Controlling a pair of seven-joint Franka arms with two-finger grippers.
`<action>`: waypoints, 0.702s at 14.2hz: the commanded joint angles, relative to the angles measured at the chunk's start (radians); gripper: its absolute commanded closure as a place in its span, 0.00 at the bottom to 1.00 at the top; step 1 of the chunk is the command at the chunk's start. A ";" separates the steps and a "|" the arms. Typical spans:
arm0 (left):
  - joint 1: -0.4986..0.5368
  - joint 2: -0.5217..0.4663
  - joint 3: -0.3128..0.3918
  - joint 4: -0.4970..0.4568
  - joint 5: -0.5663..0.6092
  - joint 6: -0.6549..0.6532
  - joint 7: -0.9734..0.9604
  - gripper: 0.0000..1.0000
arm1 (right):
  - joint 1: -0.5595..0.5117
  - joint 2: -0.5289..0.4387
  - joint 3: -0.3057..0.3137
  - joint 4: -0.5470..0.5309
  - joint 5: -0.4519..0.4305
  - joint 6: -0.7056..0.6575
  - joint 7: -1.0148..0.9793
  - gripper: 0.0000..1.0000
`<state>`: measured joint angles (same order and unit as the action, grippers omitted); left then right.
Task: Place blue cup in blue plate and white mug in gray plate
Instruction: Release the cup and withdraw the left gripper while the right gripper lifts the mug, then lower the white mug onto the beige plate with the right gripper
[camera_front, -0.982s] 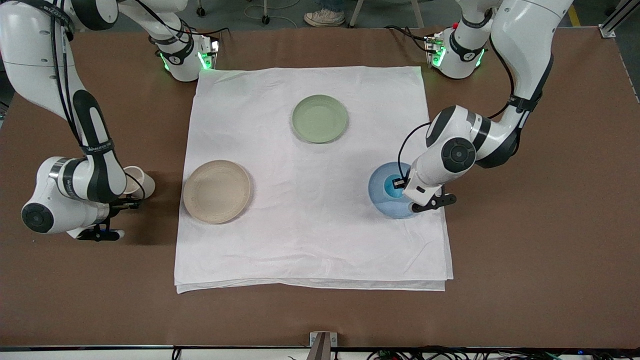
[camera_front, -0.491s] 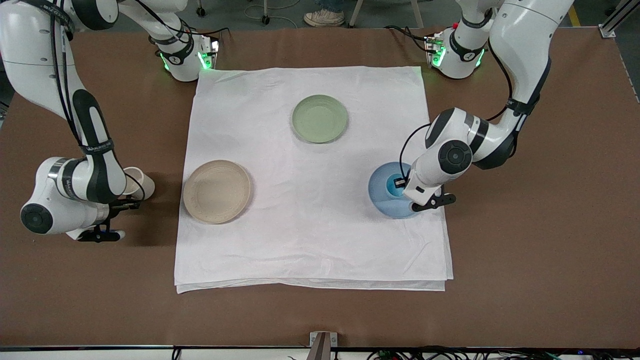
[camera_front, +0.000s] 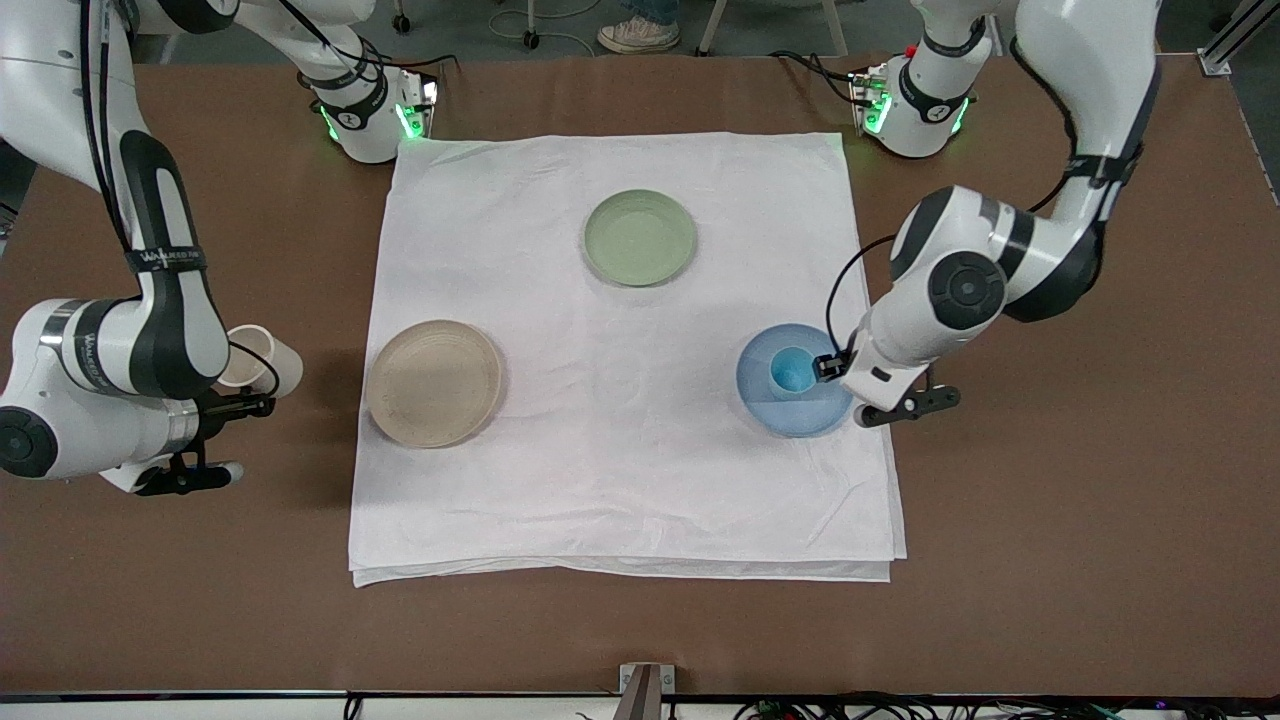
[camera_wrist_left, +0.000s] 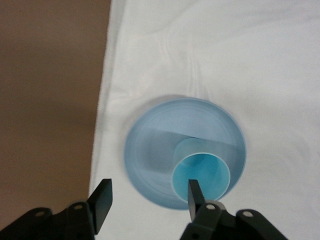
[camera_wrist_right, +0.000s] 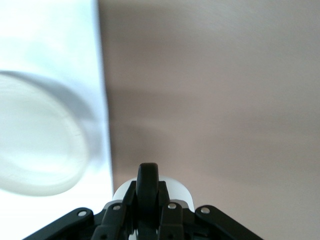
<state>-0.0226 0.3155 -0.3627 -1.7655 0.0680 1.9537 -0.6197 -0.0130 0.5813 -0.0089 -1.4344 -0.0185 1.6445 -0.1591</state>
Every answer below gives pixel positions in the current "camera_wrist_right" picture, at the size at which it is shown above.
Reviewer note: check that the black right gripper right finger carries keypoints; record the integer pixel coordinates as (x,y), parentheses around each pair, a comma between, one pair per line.
(190,225)

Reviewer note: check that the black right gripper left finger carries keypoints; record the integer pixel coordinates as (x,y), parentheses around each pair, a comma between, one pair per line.
(112,222)

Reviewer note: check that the beige gray plate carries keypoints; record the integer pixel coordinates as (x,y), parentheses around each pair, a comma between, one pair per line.
(37,140)

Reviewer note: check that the white cloth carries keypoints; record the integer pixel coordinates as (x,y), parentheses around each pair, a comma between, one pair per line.
(50,37)

